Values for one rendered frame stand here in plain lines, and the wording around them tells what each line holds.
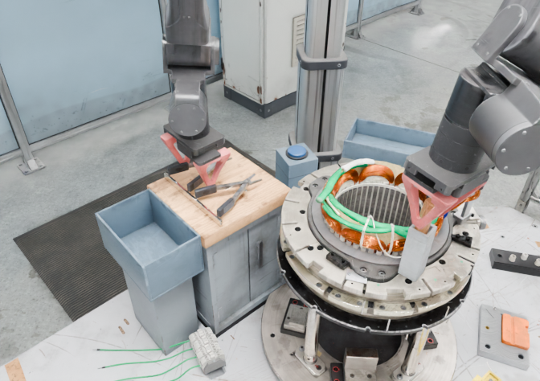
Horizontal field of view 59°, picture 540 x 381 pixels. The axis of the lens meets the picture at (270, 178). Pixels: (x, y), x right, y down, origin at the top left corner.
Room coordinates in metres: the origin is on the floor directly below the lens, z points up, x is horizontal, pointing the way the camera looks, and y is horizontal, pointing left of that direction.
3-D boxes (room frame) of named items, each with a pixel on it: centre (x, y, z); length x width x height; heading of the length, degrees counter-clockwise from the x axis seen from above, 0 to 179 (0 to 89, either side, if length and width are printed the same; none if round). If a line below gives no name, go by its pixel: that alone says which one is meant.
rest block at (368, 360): (0.46, -0.16, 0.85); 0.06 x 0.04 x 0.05; 88
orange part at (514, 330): (0.57, -0.50, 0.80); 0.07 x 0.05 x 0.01; 159
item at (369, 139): (0.87, -0.29, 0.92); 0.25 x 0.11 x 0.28; 68
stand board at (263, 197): (0.70, 0.10, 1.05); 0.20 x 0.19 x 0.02; 132
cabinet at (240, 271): (0.70, 0.09, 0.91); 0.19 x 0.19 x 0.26; 42
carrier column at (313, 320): (0.50, -0.08, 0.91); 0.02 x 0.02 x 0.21
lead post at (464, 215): (0.58, -0.31, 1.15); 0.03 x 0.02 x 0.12; 128
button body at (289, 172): (0.86, -0.06, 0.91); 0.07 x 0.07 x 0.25; 24
